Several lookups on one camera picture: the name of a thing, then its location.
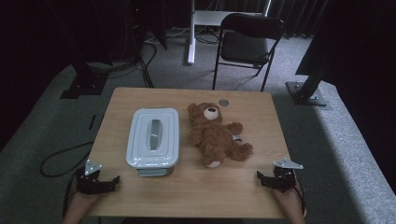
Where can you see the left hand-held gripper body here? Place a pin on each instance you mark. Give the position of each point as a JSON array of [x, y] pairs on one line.
[[90, 183]]

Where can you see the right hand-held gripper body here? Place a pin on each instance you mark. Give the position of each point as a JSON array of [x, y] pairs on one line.
[[288, 179]]

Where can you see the pale plastic storage box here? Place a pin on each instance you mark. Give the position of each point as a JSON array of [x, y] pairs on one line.
[[155, 172]]

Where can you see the brown teddy bear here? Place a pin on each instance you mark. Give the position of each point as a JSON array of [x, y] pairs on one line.
[[214, 137]]

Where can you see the person's left hand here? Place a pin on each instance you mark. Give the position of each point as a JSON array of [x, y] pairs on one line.
[[80, 203]]

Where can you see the person's right hand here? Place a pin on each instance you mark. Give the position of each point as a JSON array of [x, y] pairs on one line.
[[289, 202]]

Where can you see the black tape strip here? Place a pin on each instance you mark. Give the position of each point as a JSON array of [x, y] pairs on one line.
[[92, 122]]

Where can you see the black stand with metal base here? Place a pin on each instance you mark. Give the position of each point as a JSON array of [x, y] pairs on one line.
[[306, 95]]

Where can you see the grey round table grommet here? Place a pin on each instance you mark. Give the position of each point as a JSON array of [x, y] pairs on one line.
[[223, 102]]

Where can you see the black stand with flat base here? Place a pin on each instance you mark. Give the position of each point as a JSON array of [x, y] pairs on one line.
[[85, 84]]

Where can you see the black folding chair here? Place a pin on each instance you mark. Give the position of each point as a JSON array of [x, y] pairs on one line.
[[246, 46]]

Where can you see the dark curtain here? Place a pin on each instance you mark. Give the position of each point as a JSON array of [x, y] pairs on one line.
[[299, 18]]

